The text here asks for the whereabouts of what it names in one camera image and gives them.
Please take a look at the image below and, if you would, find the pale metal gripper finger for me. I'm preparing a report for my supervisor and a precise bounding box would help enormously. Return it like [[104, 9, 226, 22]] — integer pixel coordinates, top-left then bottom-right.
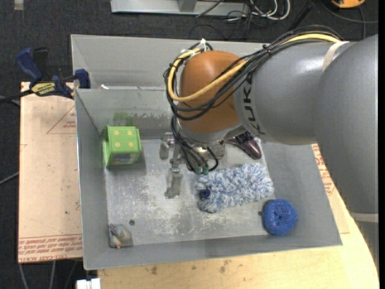
[[159, 135, 171, 161], [164, 163, 184, 199]]

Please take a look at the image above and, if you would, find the grey metal bin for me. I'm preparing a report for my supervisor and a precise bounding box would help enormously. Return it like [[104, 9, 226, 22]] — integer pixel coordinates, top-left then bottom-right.
[[70, 34, 343, 271]]

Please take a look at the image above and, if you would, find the green box with yellow dots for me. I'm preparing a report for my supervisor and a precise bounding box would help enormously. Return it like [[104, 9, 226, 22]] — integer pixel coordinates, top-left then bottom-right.
[[102, 125, 143, 169]]

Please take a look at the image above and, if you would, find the dark purple toy eggplant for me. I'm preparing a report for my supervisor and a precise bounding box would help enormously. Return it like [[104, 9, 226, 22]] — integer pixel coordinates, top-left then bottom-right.
[[226, 130, 262, 160]]

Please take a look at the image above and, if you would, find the blue and white fluffy cloth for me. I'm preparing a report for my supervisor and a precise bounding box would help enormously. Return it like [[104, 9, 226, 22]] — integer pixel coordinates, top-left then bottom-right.
[[194, 162, 275, 214]]

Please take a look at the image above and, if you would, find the grey toy bird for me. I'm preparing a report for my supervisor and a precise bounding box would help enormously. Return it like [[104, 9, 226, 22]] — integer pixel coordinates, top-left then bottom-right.
[[108, 223, 133, 249]]

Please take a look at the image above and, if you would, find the blue round scrubber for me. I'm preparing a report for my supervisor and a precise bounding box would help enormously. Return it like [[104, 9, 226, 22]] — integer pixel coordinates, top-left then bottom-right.
[[261, 198, 299, 237]]

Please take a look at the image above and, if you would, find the brown cardboard board red print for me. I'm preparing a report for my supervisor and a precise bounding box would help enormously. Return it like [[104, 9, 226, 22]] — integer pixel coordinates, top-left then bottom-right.
[[17, 81, 351, 264]]

